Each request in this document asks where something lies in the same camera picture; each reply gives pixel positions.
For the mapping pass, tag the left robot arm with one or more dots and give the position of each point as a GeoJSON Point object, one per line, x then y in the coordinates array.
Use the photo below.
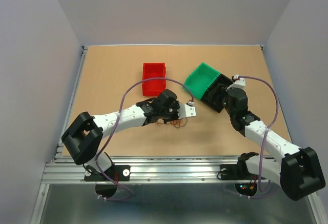
{"type": "Point", "coordinates": [82, 138]}

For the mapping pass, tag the green plastic bin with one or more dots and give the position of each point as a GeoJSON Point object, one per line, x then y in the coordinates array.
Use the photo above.
{"type": "Point", "coordinates": [200, 80]}

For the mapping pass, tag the black plastic bin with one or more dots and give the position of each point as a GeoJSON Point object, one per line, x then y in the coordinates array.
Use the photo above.
{"type": "Point", "coordinates": [209, 97]}

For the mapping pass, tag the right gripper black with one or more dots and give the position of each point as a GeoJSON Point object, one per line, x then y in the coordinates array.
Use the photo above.
{"type": "Point", "coordinates": [227, 90]}

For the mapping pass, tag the aluminium rail frame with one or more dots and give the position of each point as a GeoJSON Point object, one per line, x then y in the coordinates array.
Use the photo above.
{"type": "Point", "coordinates": [168, 189]}

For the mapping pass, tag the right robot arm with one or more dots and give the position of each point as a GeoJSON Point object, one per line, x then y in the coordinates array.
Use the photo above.
{"type": "Point", "coordinates": [296, 170]}

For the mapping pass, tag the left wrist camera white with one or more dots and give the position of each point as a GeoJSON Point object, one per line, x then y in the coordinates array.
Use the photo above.
{"type": "Point", "coordinates": [186, 110]}

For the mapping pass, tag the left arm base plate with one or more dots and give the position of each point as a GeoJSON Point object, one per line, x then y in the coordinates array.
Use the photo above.
{"type": "Point", "coordinates": [116, 172]}

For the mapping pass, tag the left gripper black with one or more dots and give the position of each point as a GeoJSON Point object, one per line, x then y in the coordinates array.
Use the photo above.
{"type": "Point", "coordinates": [175, 106]}

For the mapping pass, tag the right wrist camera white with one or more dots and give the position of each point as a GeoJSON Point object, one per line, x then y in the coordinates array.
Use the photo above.
{"type": "Point", "coordinates": [237, 82]}

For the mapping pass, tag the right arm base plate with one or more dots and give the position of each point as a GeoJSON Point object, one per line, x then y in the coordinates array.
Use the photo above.
{"type": "Point", "coordinates": [236, 172]}

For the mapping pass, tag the red plastic bin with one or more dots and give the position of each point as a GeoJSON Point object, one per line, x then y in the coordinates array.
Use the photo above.
{"type": "Point", "coordinates": [156, 73]}

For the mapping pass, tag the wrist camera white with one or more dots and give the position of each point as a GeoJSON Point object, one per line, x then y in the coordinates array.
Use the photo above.
{"type": "Point", "coordinates": [237, 82]}
{"type": "Point", "coordinates": [186, 110]}

